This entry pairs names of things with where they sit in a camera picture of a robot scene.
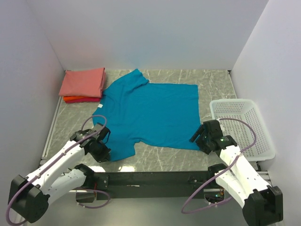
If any teal blue t shirt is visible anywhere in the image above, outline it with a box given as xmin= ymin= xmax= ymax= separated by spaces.
xmin=93 ymin=69 xmax=200 ymax=161

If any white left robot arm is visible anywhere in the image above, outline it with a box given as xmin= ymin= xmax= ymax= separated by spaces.
xmin=6 ymin=123 xmax=111 ymax=226

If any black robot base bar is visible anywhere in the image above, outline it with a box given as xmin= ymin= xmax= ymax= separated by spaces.
xmin=65 ymin=171 xmax=235 ymax=201

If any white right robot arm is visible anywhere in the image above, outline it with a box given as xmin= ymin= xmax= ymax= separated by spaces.
xmin=184 ymin=120 xmax=284 ymax=226

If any white perforated plastic basket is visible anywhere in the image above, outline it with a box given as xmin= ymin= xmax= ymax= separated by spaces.
xmin=210 ymin=99 xmax=276 ymax=161

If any folded orange t shirt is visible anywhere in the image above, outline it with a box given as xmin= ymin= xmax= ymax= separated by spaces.
xmin=63 ymin=96 xmax=89 ymax=103

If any folded salmon pink t shirt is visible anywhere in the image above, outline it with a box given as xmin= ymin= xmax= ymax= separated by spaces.
xmin=59 ymin=68 xmax=106 ymax=97

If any aluminium extrusion rail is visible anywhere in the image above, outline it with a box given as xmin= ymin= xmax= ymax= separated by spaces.
xmin=204 ymin=171 xmax=273 ymax=191

